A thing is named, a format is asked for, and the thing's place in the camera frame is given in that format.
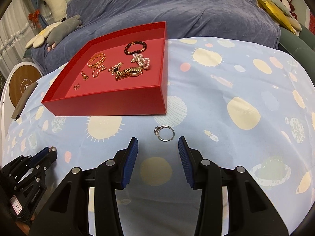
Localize silver ring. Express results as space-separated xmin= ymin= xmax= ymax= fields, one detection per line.
xmin=154 ymin=126 xmax=176 ymax=142

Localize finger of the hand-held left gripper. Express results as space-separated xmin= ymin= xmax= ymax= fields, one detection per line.
xmin=31 ymin=147 xmax=58 ymax=171
xmin=1 ymin=155 xmax=37 ymax=178

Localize gold pillow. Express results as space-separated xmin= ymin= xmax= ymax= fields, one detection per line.
xmin=253 ymin=0 xmax=296 ymax=33

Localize red cardboard box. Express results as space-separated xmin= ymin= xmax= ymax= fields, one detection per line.
xmin=41 ymin=21 xmax=168 ymax=116

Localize green upholstered bed frame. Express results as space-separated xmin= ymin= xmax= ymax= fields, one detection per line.
xmin=240 ymin=0 xmax=315 ymax=84

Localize blue planet-print sheet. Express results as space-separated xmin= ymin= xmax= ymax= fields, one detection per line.
xmin=0 ymin=37 xmax=315 ymax=236

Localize cream flower cushion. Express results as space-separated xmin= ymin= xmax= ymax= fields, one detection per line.
xmin=25 ymin=22 xmax=63 ymax=48

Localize pearl brooch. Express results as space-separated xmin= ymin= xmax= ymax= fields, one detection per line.
xmin=130 ymin=53 xmax=151 ymax=70

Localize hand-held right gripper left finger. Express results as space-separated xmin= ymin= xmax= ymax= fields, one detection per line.
xmin=30 ymin=137 xmax=139 ymax=236

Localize white table with wooden disc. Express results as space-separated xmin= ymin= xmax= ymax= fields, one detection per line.
xmin=0 ymin=63 xmax=41 ymax=128

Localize brown flat case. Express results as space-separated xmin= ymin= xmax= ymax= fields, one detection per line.
xmin=13 ymin=82 xmax=38 ymax=120

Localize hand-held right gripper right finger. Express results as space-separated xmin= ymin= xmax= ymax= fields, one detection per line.
xmin=178 ymin=136 xmax=289 ymax=236

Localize gold wristwatch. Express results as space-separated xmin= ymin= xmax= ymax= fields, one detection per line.
xmin=116 ymin=66 xmax=144 ymax=81

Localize gold link bangle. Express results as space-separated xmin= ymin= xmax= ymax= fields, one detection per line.
xmin=87 ymin=53 xmax=107 ymax=69

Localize black bead bracelet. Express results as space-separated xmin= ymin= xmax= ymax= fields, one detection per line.
xmin=124 ymin=41 xmax=147 ymax=56

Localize grey plush toy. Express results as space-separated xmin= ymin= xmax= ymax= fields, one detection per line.
xmin=47 ymin=14 xmax=83 ymax=47

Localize blue curtain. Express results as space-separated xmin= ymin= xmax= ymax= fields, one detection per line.
xmin=37 ymin=5 xmax=53 ymax=27

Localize gold chain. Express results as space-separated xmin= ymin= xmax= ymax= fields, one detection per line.
xmin=91 ymin=64 xmax=108 ymax=79

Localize purple-blue blanket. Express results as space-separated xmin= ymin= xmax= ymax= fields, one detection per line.
xmin=31 ymin=0 xmax=281 ymax=77

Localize white sheer curtain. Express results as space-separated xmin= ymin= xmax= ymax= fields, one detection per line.
xmin=0 ymin=0 xmax=50 ymax=62

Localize white llama plush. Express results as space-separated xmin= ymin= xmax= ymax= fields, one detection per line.
xmin=40 ymin=0 xmax=68 ymax=22

